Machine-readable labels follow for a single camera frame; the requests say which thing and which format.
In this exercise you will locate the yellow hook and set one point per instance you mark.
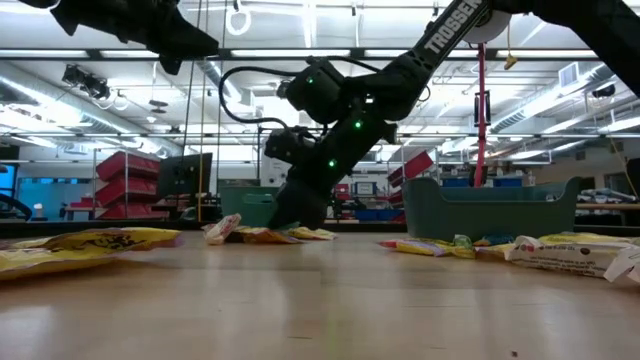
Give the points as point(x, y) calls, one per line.
point(510, 62)

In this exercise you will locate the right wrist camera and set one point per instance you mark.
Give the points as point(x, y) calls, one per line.
point(287, 145)

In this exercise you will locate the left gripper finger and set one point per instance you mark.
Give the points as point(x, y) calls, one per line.
point(170, 64)
point(192, 42)

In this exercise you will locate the green candy wrapper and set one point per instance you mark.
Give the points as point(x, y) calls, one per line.
point(462, 241)

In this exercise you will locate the red plastic bin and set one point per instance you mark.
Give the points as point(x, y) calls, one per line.
point(412, 167)

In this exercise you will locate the black dome camera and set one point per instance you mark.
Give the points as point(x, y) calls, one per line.
point(281, 89)

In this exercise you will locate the white air vent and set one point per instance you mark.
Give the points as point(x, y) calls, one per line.
point(569, 75)

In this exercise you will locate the white cylindrical tank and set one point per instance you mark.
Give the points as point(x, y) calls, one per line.
point(270, 176)

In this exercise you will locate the blue wrapped candy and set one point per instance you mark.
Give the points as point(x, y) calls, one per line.
point(492, 240)

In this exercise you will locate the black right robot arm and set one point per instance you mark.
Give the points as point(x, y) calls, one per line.
point(450, 30)

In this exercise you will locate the small display screen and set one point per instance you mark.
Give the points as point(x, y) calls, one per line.
point(365, 188)

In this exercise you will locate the black computer monitor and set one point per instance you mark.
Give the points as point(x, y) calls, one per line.
point(185, 175)

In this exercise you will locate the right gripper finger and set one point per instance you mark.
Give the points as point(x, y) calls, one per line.
point(300, 210)

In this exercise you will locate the dark teal plastic bin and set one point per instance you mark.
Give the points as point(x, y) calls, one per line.
point(490, 220)

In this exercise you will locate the red storage bin rack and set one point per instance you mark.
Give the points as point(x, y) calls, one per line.
point(127, 185)

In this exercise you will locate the black frame beam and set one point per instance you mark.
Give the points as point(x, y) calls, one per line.
point(360, 54)

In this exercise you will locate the light teal plastic bin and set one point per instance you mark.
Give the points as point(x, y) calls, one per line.
point(240, 210)

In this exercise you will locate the blue storage bin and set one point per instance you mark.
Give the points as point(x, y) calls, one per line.
point(382, 215)

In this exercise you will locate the black speaker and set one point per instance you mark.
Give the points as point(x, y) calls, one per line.
point(604, 91)

